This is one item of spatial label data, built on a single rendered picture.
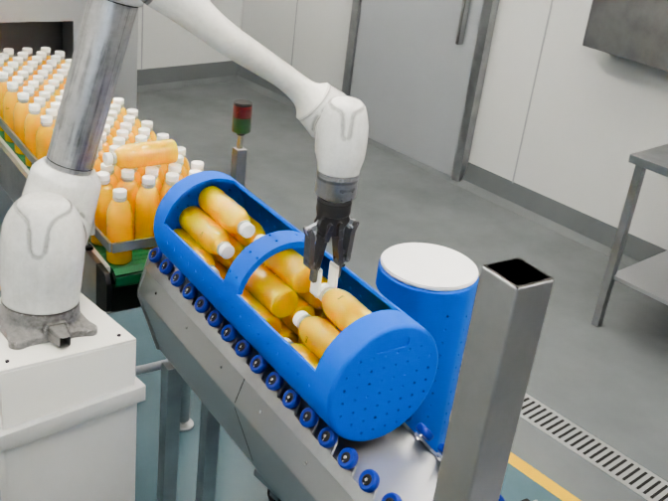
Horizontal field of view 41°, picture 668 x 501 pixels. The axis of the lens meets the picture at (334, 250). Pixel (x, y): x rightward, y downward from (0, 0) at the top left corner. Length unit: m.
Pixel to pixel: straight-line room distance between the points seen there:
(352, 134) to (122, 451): 0.86
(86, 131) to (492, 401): 1.17
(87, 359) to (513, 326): 1.07
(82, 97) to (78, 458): 0.75
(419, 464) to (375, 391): 0.20
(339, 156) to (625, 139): 3.70
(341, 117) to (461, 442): 0.86
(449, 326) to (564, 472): 1.27
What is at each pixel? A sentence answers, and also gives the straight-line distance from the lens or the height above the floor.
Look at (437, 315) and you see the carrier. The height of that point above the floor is 0.95.
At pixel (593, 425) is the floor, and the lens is 3.91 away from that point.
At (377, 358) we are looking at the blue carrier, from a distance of 1.81.
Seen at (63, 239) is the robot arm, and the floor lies 1.34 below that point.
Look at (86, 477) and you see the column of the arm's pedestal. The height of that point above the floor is 0.80.
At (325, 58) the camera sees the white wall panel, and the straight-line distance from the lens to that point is 7.00.
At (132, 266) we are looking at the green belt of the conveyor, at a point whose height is 0.90.
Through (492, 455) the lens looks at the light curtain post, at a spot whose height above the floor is 1.46.
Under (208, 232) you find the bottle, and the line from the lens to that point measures 2.30.
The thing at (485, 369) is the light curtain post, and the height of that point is 1.58.
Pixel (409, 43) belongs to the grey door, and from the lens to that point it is 6.29.
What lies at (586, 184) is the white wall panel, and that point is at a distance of 5.57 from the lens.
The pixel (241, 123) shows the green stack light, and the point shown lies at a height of 1.19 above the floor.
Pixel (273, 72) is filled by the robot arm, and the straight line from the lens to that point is 1.89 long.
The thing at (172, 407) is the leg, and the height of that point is 0.49.
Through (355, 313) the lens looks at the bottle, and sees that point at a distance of 1.88.
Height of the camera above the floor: 2.14
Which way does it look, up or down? 26 degrees down
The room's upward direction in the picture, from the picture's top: 7 degrees clockwise
